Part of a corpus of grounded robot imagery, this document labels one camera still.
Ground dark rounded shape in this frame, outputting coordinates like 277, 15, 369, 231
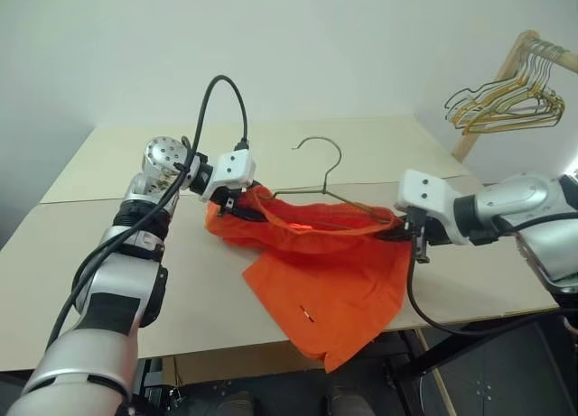
327, 384, 369, 416
219, 391, 258, 416

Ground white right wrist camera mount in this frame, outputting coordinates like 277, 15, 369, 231
393, 169, 471, 245

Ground dark base plate with screws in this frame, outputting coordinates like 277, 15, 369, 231
419, 320, 578, 416

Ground dark green wire hanger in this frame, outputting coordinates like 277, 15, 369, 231
443, 41, 543, 119

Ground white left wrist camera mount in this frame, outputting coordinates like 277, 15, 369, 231
198, 148, 257, 203

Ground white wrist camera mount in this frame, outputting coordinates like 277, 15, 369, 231
393, 169, 471, 245
198, 148, 257, 203

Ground orange shorts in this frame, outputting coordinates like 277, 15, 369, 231
204, 184, 415, 374

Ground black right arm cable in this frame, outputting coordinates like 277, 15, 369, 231
405, 210, 578, 337

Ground black metal table frame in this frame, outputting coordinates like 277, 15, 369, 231
383, 316, 565, 381

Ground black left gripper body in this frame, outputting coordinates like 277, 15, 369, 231
208, 185, 247, 218

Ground bunch of hangers on rack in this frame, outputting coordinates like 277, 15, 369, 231
450, 45, 556, 128

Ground thin wooden stick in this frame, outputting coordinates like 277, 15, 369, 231
415, 329, 455, 416

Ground wooden clothes rack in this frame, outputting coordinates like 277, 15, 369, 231
451, 30, 578, 162

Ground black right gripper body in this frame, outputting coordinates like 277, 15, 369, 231
404, 208, 452, 263

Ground black metal stand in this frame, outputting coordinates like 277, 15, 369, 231
135, 356, 182, 416

